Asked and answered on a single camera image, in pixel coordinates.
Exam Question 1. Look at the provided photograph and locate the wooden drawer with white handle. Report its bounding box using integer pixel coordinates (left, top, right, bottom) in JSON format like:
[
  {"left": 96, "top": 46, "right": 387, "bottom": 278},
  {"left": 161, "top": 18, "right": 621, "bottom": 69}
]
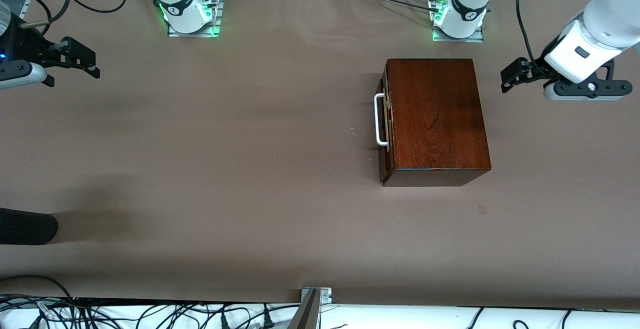
[{"left": 374, "top": 69, "right": 396, "bottom": 168}]

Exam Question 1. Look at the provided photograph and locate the dark brown wooden cabinet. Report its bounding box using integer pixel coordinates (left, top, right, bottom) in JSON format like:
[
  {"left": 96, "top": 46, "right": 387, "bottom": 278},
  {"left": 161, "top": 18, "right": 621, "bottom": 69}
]
[{"left": 378, "top": 59, "right": 492, "bottom": 187}]

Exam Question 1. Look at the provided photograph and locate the black cylinder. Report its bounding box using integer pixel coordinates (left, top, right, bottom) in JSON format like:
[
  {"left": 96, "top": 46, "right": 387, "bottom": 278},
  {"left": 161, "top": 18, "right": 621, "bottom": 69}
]
[{"left": 0, "top": 208, "right": 59, "bottom": 246}]

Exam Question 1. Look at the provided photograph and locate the brown paper table cover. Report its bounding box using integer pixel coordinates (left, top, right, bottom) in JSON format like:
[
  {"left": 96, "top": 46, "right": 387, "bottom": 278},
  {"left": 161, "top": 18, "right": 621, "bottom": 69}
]
[{"left": 0, "top": 0, "right": 640, "bottom": 311}]

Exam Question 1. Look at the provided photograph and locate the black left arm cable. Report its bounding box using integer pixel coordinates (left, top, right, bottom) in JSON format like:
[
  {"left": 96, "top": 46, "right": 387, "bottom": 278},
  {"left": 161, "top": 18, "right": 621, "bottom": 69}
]
[{"left": 515, "top": 0, "right": 551, "bottom": 72}]

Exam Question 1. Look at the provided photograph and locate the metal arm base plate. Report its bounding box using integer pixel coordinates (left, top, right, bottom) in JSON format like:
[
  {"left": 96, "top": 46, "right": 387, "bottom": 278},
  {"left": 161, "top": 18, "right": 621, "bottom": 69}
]
[
  {"left": 167, "top": 0, "right": 222, "bottom": 38},
  {"left": 432, "top": 0, "right": 485, "bottom": 43}
]

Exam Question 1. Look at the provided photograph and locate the black looped floor cable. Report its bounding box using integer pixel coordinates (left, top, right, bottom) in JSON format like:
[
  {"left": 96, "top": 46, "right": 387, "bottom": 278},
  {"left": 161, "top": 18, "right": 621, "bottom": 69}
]
[{"left": 0, "top": 275, "right": 76, "bottom": 329}]

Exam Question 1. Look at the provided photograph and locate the aluminium camera mount post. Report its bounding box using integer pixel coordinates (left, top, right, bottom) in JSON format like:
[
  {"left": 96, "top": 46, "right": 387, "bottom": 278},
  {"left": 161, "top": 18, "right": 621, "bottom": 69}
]
[{"left": 287, "top": 287, "right": 333, "bottom": 329}]

